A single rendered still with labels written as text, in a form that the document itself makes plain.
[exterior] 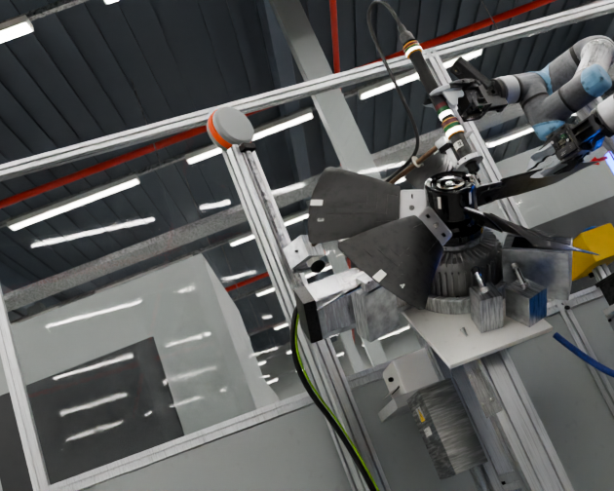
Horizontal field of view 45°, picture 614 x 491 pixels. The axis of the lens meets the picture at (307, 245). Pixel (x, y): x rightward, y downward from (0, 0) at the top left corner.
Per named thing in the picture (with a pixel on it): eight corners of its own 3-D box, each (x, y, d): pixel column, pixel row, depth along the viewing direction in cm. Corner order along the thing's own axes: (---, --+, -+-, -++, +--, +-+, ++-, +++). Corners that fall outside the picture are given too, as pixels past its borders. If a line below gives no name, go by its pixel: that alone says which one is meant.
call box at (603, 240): (573, 285, 214) (556, 253, 218) (602, 275, 216) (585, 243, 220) (598, 266, 199) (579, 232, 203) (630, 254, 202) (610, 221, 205)
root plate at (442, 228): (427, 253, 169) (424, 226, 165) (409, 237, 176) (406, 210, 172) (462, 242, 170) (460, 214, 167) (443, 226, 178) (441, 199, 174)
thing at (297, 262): (288, 274, 225) (279, 248, 228) (305, 272, 230) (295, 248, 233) (309, 257, 218) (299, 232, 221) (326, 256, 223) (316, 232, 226)
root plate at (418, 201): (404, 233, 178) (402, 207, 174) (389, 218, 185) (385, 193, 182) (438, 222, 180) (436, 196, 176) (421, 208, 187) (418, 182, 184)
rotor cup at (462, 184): (441, 249, 173) (437, 200, 167) (412, 224, 185) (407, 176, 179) (495, 231, 176) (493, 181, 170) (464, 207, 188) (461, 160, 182)
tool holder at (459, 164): (445, 175, 184) (429, 142, 187) (462, 176, 189) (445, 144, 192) (473, 155, 178) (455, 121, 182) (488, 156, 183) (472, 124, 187)
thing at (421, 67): (440, 124, 187) (405, 57, 194) (447, 125, 190) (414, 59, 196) (449, 116, 185) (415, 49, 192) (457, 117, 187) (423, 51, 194)
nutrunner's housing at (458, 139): (464, 176, 182) (390, 29, 197) (473, 176, 185) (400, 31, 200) (476, 168, 180) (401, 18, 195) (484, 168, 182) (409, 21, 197)
